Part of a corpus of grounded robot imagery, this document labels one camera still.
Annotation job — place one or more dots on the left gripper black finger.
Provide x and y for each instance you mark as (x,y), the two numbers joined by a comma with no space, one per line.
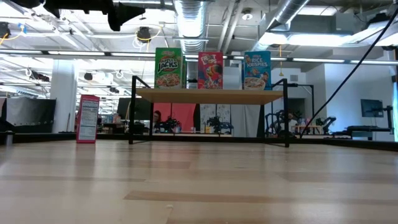
(114,24)
(132,11)

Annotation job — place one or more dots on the red Froot Loops cereal box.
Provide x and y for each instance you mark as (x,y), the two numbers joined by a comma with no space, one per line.
(210,71)
(88,119)

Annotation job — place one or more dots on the blue Rice Krispies cereal box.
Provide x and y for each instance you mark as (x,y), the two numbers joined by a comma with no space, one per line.
(257,70)

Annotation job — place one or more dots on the black idle robot arm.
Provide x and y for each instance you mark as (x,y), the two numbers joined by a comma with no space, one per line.
(326,123)
(170,124)
(217,124)
(275,124)

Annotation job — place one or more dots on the dark monitor on arm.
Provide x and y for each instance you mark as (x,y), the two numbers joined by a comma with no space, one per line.
(371,108)

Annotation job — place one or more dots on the black ceiling speaker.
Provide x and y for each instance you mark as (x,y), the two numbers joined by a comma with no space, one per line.
(88,76)

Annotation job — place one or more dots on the black ceiling device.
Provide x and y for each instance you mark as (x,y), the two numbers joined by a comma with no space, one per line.
(3,29)

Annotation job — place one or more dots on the black monitor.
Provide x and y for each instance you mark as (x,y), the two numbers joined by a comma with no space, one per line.
(141,108)

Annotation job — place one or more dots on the white column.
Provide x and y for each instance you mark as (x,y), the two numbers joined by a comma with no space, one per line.
(63,96)

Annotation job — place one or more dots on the person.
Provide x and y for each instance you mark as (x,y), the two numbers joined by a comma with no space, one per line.
(292,119)
(157,116)

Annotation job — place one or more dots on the pink panel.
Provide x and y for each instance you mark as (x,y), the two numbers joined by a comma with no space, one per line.
(183,112)

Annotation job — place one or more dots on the round white ceiling fixture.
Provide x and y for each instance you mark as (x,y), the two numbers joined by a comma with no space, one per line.
(247,14)

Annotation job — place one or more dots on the black fabric partition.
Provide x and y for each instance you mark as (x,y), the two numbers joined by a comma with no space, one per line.
(29,115)

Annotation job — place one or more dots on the white patterned panel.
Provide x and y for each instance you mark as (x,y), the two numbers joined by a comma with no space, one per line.
(205,110)

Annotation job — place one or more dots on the grey metal cylinder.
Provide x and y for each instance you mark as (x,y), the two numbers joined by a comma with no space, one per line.
(9,138)

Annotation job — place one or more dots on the white curtain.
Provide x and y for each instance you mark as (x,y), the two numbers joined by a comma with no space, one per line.
(245,119)

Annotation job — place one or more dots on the black standing desk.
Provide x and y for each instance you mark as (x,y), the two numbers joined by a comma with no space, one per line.
(370,127)

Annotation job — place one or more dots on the black ceiling camera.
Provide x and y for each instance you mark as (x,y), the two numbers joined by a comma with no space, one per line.
(143,34)

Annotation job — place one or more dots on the silver ribbed ventilation duct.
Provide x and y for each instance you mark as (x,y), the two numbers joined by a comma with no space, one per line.
(189,31)

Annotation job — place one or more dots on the wooden shelf with black frame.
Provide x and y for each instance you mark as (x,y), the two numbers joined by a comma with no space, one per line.
(217,97)

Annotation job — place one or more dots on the silver smooth ventilation duct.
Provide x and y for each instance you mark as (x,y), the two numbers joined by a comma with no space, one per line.
(289,12)

